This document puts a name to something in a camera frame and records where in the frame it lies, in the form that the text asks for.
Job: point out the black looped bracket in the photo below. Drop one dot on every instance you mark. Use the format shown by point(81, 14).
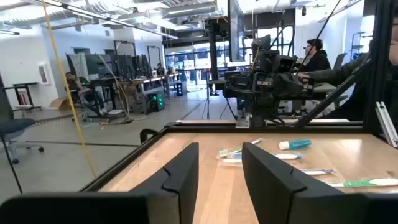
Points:
point(148, 130)

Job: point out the silver aluminium extrusion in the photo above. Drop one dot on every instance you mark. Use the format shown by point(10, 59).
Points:
point(385, 124)

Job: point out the black side table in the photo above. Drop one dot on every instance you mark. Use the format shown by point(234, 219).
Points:
point(25, 84)

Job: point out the small blue mouthwash bottle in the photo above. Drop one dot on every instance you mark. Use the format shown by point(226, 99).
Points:
point(295, 144)

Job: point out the black column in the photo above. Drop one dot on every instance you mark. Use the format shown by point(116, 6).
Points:
point(213, 56)

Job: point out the black computer monitor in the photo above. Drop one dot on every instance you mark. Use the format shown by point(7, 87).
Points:
point(141, 64)
point(98, 65)
point(126, 65)

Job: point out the person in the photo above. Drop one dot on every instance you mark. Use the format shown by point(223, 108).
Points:
point(74, 84)
point(317, 60)
point(339, 74)
point(160, 70)

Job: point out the framed wall picture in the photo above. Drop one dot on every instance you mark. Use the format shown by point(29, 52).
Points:
point(43, 74)

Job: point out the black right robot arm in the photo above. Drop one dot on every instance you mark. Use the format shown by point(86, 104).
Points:
point(258, 112)

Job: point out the black tripod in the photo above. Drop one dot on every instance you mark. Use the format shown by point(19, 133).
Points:
point(207, 102)

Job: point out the blue office chair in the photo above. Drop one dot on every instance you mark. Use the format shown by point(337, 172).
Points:
point(15, 126)

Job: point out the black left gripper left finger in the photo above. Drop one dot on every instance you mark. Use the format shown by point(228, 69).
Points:
point(183, 174)

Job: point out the grey office chair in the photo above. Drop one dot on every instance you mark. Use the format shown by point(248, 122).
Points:
point(339, 60)

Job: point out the black computer tower green lights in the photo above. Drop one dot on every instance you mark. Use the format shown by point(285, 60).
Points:
point(157, 101)

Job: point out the green white toothbrush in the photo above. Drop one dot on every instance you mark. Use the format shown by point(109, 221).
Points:
point(360, 183)
point(224, 153)

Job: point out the large hanging display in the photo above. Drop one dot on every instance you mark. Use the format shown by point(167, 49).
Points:
point(236, 31)

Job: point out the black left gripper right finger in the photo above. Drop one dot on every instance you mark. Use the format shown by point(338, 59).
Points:
point(267, 186)

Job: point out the blue white toothbrush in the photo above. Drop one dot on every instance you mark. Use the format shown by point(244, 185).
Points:
point(290, 156)

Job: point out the long office desk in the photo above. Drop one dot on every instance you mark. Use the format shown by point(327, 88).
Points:
point(146, 82)

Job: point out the cardboard box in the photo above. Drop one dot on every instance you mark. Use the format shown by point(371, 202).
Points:
point(59, 103)

